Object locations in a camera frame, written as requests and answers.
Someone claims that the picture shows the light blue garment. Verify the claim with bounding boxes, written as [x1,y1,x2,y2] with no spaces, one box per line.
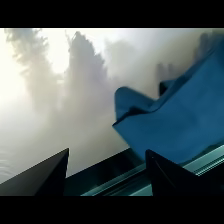
[112,39,224,166]

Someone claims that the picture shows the silver frame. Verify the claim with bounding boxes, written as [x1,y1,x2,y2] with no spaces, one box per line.
[81,143,224,197]

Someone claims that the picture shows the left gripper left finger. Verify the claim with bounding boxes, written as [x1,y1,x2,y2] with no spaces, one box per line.
[0,147,70,197]

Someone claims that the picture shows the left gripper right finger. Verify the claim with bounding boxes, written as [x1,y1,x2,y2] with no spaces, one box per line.
[144,148,224,197]

